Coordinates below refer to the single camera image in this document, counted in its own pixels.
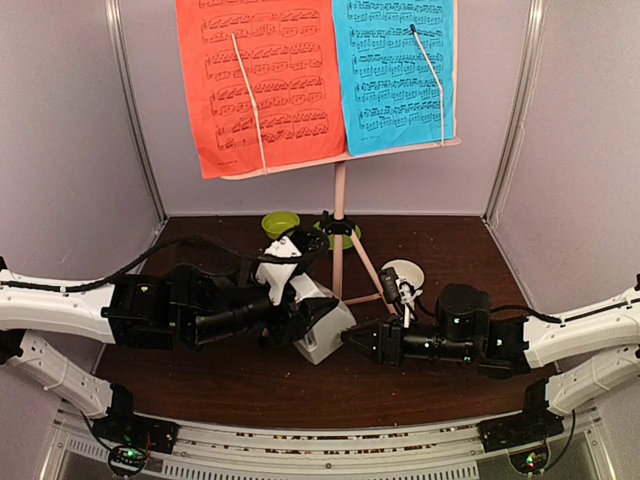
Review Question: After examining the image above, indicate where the pink music stand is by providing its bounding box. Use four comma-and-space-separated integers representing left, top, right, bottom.
219, 0, 462, 321

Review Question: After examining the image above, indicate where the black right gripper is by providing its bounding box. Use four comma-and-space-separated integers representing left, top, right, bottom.
341, 314, 475, 369

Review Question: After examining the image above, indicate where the aluminium front rail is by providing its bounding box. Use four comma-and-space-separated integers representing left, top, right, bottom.
36, 401, 618, 479

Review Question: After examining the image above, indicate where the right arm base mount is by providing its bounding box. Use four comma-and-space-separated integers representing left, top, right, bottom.
478, 412, 564, 476

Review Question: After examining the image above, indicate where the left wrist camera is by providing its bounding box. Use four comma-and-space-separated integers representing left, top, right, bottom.
255, 226, 330, 306

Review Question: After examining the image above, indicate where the grey metronome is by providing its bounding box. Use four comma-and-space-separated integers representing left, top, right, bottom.
290, 274, 356, 365

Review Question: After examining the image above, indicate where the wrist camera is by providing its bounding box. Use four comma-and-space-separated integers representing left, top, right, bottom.
378, 268, 423, 328
255, 226, 330, 306

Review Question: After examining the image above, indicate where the small green bowl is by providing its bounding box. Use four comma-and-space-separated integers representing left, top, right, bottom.
261, 211, 300, 240

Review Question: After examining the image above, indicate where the white bowl dark outside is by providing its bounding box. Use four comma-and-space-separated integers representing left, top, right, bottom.
383, 259, 425, 294

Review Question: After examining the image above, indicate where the red sheet music mat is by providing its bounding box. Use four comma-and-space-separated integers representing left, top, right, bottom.
175, 1, 341, 179

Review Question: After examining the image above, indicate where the green plate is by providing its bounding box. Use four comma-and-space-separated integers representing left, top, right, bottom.
313, 221, 362, 251

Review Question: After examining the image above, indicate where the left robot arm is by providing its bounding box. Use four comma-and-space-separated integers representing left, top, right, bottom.
1, 264, 344, 444

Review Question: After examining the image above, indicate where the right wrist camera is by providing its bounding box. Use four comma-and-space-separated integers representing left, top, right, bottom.
378, 268, 423, 328

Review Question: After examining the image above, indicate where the blue cloth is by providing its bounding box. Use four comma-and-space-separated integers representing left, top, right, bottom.
332, 0, 456, 156

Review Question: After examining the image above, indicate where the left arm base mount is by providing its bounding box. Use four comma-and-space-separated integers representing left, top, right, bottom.
88, 415, 179, 477

